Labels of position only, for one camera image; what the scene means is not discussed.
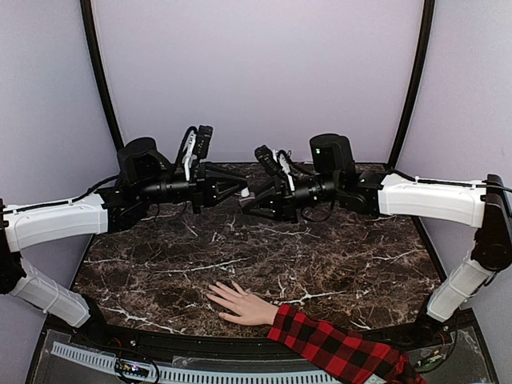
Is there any black front table rail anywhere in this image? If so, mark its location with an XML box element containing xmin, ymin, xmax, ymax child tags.
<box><xmin>104</xmin><ymin>323</ymin><xmax>418</xmax><ymax>360</ymax></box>

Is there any black right frame post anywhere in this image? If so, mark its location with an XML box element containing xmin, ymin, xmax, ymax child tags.
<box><xmin>386</xmin><ymin>0</ymin><xmax>436</xmax><ymax>169</ymax></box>

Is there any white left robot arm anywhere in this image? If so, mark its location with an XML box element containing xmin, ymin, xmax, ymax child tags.
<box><xmin>1</xmin><ymin>129</ymin><xmax>248</xmax><ymax>349</ymax></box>

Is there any small green circuit board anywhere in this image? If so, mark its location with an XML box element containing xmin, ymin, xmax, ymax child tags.
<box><xmin>114</xmin><ymin>359</ymin><xmax>150</xmax><ymax>378</ymax></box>

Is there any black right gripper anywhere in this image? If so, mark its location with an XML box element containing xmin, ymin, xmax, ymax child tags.
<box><xmin>242</xmin><ymin>172</ymin><xmax>341</xmax><ymax>223</ymax></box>

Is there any right wiring board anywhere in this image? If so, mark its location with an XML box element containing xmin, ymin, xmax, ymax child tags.
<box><xmin>414</xmin><ymin>350</ymin><xmax>453</xmax><ymax>373</ymax></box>

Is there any black frame post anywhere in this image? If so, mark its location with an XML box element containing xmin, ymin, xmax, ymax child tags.
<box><xmin>386</xmin><ymin>0</ymin><xmax>436</xmax><ymax>169</ymax></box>
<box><xmin>79</xmin><ymin>0</ymin><xmax>125</xmax><ymax>153</ymax></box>

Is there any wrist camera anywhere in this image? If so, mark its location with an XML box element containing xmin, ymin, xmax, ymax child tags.
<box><xmin>254</xmin><ymin>145</ymin><xmax>295</xmax><ymax>192</ymax></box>
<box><xmin>180</xmin><ymin>126</ymin><xmax>214</xmax><ymax>182</ymax></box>

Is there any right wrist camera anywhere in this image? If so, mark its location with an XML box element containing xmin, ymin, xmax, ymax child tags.
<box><xmin>254</xmin><ymin>145</ymin><xmax>295</xmax><ymax>192</ymax></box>

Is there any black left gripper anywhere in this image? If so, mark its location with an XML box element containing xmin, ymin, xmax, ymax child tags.
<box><xmin>137</xmin><ymin>162</ymin><xmax>249</xmax><ymax>215</ymax></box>

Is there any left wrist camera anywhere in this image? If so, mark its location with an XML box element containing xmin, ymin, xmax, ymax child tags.
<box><xmin>180</xmin><ymin>126</ymin><xmax>214</xmax><ymax>182</ymax></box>

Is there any mannequin hand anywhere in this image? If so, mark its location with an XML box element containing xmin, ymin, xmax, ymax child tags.
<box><xmin>206</xmin><ymin>281</ymin><xmax>278</xmax><ymax>326</ymax></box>

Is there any black left frame post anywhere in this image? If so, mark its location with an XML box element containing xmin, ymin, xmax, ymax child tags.
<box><xmin>79</xmin><ymin>0</ymin><xmax>125</xmax><ymax>153</ymax></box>

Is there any grey slotted cable duct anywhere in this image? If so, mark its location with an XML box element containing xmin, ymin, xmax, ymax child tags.
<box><xmin>51</xmin><ymin>342</ymin><xmax>336</xmax><ymax>384</ymax></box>

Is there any red plaid sleeve forearm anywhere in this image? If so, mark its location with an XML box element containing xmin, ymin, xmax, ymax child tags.
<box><xmin>267</xmin><ymin>304</ymin><xmax>426</xmax><ymax>383</ymax></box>

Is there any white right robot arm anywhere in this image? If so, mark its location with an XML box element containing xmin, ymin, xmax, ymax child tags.
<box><xmin>240</xmin><ymin>134</ymin><xmax>511</xmax><ymax>347</ymax></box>

